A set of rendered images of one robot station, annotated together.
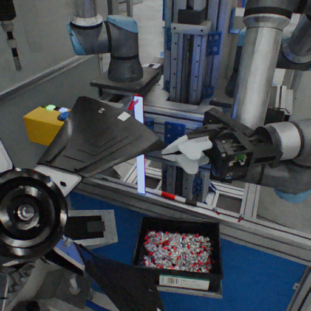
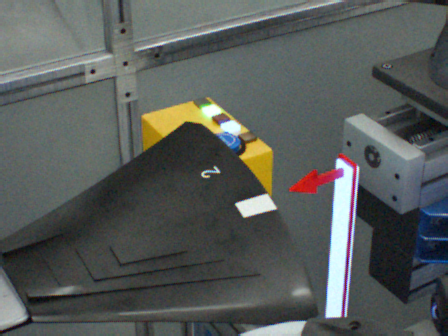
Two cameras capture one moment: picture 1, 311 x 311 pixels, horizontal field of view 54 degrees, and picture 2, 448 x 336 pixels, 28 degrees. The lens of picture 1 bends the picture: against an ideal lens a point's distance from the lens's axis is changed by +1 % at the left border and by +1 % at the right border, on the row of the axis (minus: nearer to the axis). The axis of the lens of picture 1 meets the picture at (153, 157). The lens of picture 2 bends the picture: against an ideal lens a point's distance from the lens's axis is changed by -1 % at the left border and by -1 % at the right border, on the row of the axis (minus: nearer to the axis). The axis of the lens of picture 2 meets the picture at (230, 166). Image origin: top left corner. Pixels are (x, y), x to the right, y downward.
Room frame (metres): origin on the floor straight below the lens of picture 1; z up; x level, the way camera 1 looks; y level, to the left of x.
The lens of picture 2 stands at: (0.09, -0.29, 1.62)
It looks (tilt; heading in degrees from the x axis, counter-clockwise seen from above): 32 degrees down; 37
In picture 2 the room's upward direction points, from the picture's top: straight up
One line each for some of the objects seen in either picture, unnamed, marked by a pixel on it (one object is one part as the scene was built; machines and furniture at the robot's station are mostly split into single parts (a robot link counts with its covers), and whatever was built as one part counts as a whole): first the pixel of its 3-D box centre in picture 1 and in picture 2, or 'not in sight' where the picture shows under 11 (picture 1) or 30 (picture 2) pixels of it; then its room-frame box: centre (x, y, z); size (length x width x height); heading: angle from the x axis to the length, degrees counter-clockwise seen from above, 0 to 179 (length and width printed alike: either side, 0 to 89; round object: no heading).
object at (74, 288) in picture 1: (72, 280); not in sight; (0.34, 0.16, 0.96); 0.02 x 0.02 x 0.06
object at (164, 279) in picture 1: (177, 251); not in sight; (0.50, -0.06, 0.85); 0.22 x 0.17 x 0.07; 83
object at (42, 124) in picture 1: (57, 129); (205, 166); (0.83, 0.30, 1.02); 0.16 x 0.10 x 0.11; 67
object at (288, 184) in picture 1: (288, 174); not in sight; (0.53, -0.30, 1.08); 0.11 x 0.08 x 0.11; 73
